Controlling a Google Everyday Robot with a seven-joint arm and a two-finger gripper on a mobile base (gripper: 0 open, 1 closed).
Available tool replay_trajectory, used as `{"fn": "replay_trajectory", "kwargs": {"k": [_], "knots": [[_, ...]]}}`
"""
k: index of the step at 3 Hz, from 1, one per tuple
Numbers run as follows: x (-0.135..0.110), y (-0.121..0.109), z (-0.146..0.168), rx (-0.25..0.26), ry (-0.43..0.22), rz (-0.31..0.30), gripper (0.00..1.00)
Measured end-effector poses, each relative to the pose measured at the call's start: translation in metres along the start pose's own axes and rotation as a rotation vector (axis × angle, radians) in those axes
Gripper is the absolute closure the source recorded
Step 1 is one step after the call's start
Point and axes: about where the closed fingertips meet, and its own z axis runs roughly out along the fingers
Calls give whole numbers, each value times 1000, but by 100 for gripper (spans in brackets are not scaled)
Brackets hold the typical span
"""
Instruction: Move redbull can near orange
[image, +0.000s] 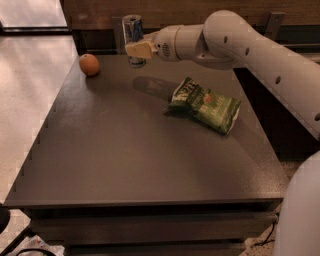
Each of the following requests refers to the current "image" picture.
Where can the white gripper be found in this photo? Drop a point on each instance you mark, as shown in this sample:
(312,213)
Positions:
(164,44)

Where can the silver blue redbull can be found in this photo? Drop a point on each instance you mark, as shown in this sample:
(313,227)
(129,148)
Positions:
(133,32)

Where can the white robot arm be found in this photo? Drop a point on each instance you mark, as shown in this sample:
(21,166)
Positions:
(226,40)

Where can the orange fruit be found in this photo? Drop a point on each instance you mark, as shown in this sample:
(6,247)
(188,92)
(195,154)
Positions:
(89,64)

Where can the green chips bag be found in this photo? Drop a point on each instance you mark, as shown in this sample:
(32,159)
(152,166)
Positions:
(214,110)

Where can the grey table drawer unit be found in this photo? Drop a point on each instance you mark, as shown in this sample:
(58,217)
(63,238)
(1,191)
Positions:
(112,173)

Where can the black chair base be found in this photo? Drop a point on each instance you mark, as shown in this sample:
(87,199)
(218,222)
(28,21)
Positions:
(17,238)

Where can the left metal bracket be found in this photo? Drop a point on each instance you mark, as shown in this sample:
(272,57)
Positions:
(118,35)

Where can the metal bracket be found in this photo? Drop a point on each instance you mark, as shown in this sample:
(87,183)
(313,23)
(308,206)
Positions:
(118,35)
(273,24)

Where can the right metal bracket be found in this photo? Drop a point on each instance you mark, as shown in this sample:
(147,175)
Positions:
(273,24)

